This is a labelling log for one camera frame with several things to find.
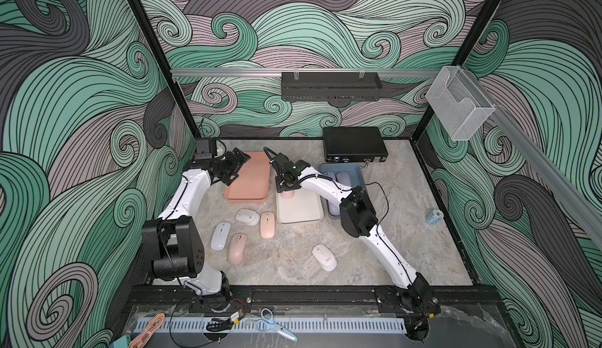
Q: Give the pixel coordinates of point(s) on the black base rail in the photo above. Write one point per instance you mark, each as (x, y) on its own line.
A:
(384, 299)

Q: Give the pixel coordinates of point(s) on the black wall shelf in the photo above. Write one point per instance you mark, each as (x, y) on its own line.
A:
(328, 87)

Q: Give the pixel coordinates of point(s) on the peach flat mouse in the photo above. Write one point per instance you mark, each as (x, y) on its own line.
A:
(267, 225)

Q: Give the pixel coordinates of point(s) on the pale blue white flat mouse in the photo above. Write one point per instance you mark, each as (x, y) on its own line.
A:
(220, 236)

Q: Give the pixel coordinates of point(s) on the clear plastic wall holder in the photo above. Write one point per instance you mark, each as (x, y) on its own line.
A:
(460, 102)

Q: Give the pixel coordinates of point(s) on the pink storage tray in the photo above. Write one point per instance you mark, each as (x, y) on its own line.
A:
(252, 184)

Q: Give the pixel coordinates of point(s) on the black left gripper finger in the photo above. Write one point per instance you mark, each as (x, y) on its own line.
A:
(238, 156)
(229, 174)

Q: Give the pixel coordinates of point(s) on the white mouse with logo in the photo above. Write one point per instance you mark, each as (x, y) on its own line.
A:
(325, 258)

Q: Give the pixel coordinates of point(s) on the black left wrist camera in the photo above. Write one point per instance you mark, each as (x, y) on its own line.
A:
(205, 149)

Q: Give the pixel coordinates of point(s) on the black ribbed briefcase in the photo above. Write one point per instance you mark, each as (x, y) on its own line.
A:
(353, 144)

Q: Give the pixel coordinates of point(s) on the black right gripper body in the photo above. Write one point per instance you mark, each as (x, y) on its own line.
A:
(281, 186)

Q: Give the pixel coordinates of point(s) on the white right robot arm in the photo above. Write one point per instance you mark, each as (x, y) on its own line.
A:
(358, 219)

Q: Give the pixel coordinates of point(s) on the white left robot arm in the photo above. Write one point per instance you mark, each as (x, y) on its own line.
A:
(171, 243)

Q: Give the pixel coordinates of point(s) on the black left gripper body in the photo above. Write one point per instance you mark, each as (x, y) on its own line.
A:
(226, 165)

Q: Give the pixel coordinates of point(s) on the aluminium wall rail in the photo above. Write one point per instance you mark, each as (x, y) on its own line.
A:
(241, 72)

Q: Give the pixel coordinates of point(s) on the blue handled scissors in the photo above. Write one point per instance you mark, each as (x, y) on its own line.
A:
(267, 323)

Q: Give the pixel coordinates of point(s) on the white slotted cable duct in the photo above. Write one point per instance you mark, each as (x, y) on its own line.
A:
(303, 325)

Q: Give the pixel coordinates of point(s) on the cream storage tray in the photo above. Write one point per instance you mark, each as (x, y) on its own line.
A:
(305, 207)

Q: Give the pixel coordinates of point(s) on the blue storage tray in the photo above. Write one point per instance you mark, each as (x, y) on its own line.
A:
(353, 170)

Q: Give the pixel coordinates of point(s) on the purple mouse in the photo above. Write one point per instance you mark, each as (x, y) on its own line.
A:
(330, 176)
(344, 179)
(333, 209)

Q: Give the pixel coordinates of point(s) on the white mouse upper left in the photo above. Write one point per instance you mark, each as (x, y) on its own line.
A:
(247, 217)

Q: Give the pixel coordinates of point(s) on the pink mouse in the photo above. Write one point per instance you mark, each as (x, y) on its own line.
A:
(236, 251)
(287, 194)

